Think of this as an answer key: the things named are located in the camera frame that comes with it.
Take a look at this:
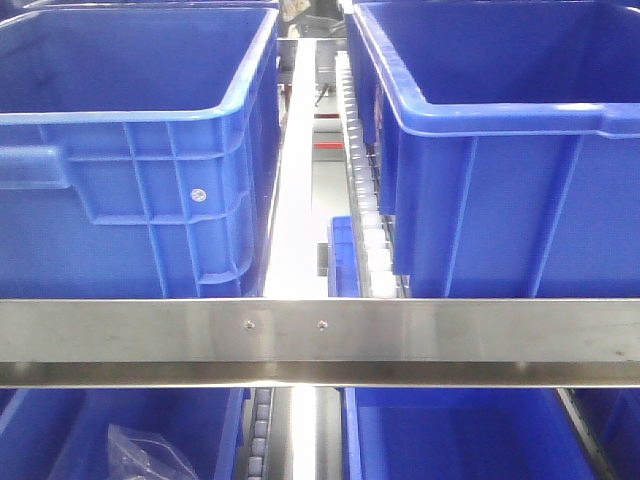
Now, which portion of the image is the white roller conveyor track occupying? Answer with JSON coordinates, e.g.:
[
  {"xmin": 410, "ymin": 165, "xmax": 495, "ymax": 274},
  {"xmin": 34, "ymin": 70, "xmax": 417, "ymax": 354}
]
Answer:
[{"xmin": 335, "ymin": 51, "xmax": 408, "ymax": 299}]

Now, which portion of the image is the lower blue crate right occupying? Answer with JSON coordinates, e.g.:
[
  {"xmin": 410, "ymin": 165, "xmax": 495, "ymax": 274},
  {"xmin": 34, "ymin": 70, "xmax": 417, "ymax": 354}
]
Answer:
[{"xmin": 342, "ymin": 387, "xmax": 595, "ymax": 479}]

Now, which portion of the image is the blue crate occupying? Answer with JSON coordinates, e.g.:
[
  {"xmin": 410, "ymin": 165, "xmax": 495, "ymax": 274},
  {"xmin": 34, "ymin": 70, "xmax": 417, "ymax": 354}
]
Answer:
[
  {"xmin": 354, "ymin": 1, "xmax": 639, "ymax": 298},
  {"xmin": 1, "ymin": 6, "xmax": 279, "ymax": 298},
  {"xmin": 342, "ymin": 387, "xmax": 595, "ymax": 479},
  {"xmin": 1, "ymin": 388, "xmax": 247, "ymax": 479}
]

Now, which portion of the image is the blue crate upper left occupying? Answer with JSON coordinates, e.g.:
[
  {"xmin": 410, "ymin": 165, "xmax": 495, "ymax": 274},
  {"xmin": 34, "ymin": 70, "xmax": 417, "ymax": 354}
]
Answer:
[{"xmin": 1, "ymin": 6, "xmax": 279, "ymax": 298}]

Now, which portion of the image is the blue crate upper middle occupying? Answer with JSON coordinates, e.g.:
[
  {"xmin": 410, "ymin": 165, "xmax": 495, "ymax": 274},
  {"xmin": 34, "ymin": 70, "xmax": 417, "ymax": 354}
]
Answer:
[{"xmin": 354, "ymin": 1, "xmax": 639, "ymax": 298}]

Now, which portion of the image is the clear plastic bag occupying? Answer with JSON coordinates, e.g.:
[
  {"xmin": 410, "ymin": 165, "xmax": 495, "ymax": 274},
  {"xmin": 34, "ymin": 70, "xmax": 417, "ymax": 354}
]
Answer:
[{"xmin": 107, "ymin": 424, "xmax": 198, "ymax": 479}]

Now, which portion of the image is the lower blue crate left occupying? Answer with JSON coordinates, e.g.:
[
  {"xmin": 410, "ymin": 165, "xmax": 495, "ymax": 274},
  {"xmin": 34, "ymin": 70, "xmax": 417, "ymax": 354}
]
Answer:
[{"xmin": 1, "ymin": 388, "xmax": 247, "ymax": 479}]

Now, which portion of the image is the stainless steel shelf rail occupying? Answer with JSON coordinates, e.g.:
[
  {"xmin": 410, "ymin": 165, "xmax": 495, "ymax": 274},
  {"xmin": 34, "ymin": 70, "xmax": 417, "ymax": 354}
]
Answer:
[{"xmin": 1, "ymin": 298, "xmax": 639, "ymax": 387}]

